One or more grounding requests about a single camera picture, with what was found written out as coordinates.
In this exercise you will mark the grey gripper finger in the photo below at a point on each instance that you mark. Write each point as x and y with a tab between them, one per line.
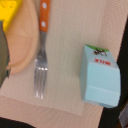
4	56

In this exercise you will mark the yellow cheese wedge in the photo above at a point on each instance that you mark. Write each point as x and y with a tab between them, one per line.
8	9

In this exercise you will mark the round wooden plate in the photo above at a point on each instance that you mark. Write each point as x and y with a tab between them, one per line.
22	36

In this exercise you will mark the beige woven placemat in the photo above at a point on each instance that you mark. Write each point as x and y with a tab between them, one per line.
72	24

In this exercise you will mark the wooden handled toy fork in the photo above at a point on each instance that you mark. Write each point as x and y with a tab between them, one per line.
41	65

